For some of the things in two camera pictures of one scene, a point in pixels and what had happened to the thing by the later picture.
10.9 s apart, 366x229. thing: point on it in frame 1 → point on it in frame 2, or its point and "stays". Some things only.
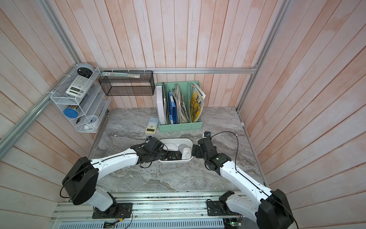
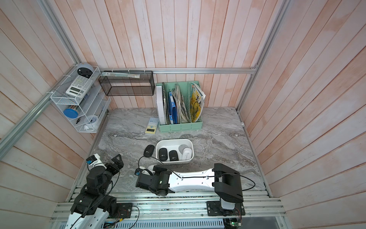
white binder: [160, 104] stays
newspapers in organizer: [183, 115] stays
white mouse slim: [186, 153] stays
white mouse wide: [171, 147] → [150, 167]
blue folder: [172, 109] stays
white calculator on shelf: [79, 86] stays
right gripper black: [198, 154] → [158, 169]
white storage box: [178, 141] stays
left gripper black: [159, 155] → [120, 164]
